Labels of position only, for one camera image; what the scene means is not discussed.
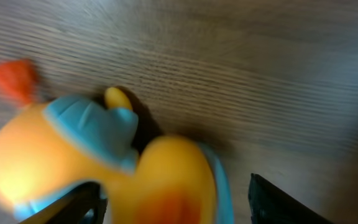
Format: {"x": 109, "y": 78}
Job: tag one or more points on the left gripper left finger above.
{"x": 83, "y": 204}

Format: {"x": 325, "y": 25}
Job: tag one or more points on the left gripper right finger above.
{"x": 271, "y": 205}

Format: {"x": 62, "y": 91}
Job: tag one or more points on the yellow blue rubber duck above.
{"x": 49, "y": 148}

